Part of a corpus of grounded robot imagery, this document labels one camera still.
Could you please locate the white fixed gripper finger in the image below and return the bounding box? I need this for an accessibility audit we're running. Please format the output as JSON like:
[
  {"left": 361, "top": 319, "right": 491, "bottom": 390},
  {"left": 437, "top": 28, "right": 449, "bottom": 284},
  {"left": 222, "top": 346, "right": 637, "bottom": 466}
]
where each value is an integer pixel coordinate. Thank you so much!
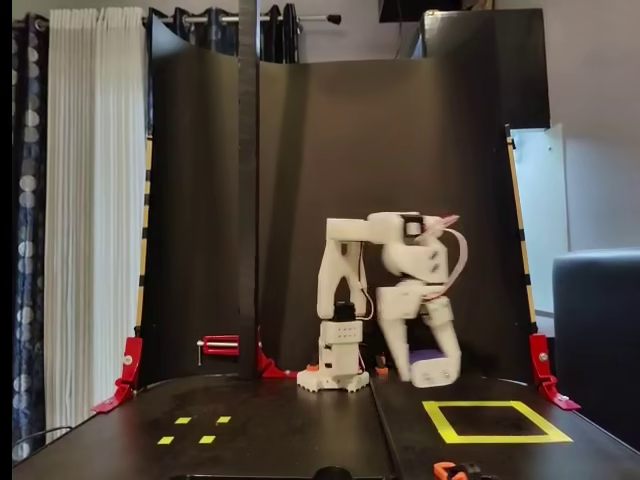
[{"left": 379, "top": 319, "right": 414, "bottom": 383}]

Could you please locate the white moving gripper finger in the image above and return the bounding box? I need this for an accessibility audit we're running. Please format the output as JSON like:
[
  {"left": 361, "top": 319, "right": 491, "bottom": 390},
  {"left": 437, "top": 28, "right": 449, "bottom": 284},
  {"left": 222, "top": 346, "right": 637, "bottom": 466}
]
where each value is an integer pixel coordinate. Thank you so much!
[{"left": 424, "top": 299, "right": 463, "bottom": 385}]

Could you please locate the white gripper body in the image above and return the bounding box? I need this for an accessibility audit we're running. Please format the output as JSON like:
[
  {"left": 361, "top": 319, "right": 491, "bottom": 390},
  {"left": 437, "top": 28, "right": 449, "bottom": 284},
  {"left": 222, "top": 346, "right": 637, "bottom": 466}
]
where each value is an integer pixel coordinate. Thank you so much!
[{"left": 377, "top": 239, "right": 449, "bottom": 324}]

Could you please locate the blue white charger plug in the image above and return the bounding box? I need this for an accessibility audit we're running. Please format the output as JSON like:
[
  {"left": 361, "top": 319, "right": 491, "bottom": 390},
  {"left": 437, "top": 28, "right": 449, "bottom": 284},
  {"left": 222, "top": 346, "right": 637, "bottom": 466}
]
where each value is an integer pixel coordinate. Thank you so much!
[{"left": 408, "top": 348, "right": 459, "bottom": 390}]

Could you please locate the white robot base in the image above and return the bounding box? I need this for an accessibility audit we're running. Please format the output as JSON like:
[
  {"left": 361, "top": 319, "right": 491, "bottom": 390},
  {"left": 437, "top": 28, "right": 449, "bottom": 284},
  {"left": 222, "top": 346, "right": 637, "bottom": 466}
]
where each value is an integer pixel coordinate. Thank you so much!
[{"left": 297, "top": 343, "right": 371, "bottom": 394}]

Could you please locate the yellow black folding ruler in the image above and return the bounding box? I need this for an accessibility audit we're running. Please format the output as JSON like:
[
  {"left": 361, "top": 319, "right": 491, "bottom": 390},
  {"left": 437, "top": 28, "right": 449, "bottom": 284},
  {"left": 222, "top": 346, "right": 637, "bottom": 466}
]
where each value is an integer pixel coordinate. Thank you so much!
[
  {"left": 504, "top": 124, "right": 537, "bottom": 334},
  {"left": 134, "top": 134, "right": 154, "bottom": 334}
]

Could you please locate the yellow tape square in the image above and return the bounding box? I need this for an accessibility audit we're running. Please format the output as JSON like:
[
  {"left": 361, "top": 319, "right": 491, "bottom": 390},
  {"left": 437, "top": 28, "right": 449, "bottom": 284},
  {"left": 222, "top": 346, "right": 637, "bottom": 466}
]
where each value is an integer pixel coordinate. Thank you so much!
[{"left": 422, "top": 399, "right": 574, "bottom": 445}]

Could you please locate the black curved backdrop sheet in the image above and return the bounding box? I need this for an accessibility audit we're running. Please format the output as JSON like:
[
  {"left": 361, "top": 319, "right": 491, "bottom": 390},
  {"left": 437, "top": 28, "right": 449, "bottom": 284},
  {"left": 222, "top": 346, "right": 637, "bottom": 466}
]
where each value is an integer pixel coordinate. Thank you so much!
[{"left": 138, "top": 14, "right": 534, "bottom": 394}]

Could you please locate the dark blue ottoman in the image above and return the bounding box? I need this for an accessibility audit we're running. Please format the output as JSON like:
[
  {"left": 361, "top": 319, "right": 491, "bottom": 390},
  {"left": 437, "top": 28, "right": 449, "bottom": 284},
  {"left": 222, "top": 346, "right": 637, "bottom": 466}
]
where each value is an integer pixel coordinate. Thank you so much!
[{"left": 551, "top": 246, "right": 640, "bottom": 451}]

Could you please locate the red screw clamp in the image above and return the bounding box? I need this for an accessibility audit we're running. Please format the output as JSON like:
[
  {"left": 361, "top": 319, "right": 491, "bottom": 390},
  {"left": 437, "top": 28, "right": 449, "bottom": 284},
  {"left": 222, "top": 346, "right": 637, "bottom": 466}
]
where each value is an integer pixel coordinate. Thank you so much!
[{"left": 195, "top": 334, "right": 241, "bottom": 367}]

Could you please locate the black upright pole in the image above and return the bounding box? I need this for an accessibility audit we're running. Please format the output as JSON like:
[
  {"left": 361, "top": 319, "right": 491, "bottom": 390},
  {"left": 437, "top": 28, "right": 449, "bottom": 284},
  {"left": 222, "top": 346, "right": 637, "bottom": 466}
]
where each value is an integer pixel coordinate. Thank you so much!
[{"left": 237, "top": 0, "right": 260, "bottom": 380}]

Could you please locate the dark grommet curtain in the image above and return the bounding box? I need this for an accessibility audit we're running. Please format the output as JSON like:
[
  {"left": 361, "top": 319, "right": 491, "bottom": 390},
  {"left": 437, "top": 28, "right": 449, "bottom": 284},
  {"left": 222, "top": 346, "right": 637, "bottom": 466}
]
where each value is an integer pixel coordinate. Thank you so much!
[{"left": 144, "top": 2, "right": 301, "bottom": 64}]

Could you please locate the silver curtain rod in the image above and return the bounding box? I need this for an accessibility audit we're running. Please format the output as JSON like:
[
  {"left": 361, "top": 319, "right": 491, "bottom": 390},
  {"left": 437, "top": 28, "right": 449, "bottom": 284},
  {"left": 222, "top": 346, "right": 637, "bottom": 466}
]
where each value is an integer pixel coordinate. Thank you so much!
[{"left": 13, "top": 13, "right": 342, "bottom": 26}]

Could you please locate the white pleated curtain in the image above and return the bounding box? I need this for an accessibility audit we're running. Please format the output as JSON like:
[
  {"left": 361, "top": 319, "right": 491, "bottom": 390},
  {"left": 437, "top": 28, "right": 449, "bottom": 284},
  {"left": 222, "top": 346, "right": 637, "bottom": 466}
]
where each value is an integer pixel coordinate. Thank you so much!
[{"left": 44, "top": 5, "right": 151, "bottom": 444}]

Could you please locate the dark circle patterned curtain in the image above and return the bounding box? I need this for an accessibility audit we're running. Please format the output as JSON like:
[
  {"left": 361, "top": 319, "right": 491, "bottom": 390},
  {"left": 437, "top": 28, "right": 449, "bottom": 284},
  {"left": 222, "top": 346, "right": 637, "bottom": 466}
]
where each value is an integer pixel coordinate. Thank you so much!
[{"left": 12, "top": 13, "right": 49, "bottom": 464}]

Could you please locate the red corner bracket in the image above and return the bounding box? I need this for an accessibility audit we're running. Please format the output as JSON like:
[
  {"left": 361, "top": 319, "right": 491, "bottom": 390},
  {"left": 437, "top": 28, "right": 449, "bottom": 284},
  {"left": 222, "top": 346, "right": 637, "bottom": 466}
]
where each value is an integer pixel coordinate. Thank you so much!
[
  {"left": 528, "top": 333, "right": 582, "bottom": 411},
  {"left": 90, "top": 336, "right": 144, "bottom": 414}
]

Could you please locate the red pole foot bracket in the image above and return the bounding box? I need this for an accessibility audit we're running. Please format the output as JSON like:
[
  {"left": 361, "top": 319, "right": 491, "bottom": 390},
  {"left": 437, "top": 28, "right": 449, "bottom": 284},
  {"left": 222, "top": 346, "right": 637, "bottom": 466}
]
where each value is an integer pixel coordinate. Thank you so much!
[{"left": 255, "top": 324, "right": 299, "bottom": 380}]

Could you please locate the dark wall mounted object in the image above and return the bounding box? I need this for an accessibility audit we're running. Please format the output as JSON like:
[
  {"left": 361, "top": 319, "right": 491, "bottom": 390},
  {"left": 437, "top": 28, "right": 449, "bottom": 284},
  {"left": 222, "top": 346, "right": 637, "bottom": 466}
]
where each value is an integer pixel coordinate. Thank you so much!
[{"left": 378, "top": 0, "right": 496, "bottom": 24}]

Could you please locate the black floor cable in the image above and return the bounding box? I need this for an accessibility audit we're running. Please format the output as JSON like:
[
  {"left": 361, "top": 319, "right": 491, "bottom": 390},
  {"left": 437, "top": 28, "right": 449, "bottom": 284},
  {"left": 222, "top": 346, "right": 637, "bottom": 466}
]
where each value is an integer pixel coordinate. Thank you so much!
[{"left": 12, "top": 425, "right": 74, "bottom": 454}]

